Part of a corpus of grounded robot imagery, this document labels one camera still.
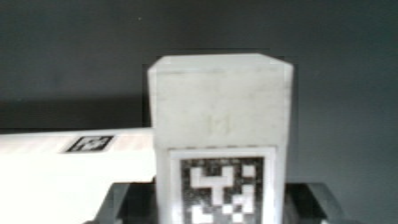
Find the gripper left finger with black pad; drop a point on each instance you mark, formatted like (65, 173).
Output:
(128, 205)

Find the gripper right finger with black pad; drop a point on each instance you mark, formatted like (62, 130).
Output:
(311, 205)

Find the white table leg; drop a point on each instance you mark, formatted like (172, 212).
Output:
(220, 99)

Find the white front fence wall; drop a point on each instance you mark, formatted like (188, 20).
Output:
(58, 168)

